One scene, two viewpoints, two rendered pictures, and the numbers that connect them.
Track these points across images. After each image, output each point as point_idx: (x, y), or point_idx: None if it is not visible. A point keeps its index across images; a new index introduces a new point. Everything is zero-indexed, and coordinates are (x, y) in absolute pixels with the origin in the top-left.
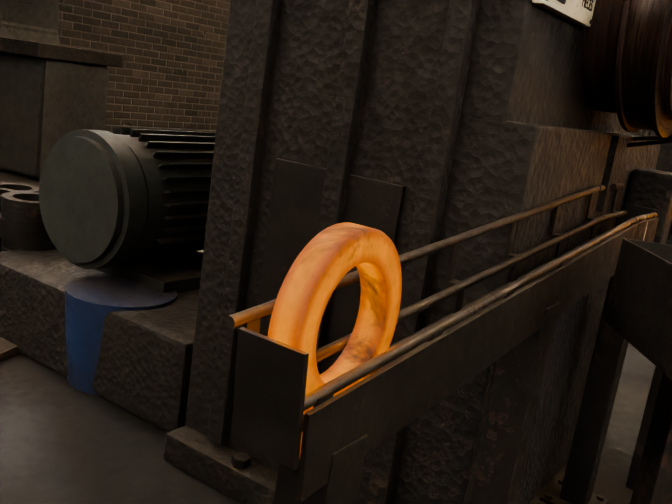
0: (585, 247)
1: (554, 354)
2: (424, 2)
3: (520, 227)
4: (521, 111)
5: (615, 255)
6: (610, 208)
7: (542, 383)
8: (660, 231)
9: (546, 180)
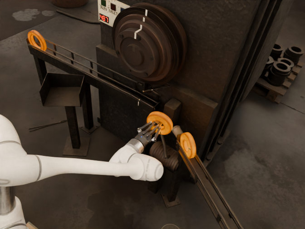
0: (94, 77)
1: (134, 116)
2: None
3: (97, 66)
4: (106, 43)
5: (114, 92)
6: (158, 99)
7: (129, 119)
8: None
9: (105, 62)
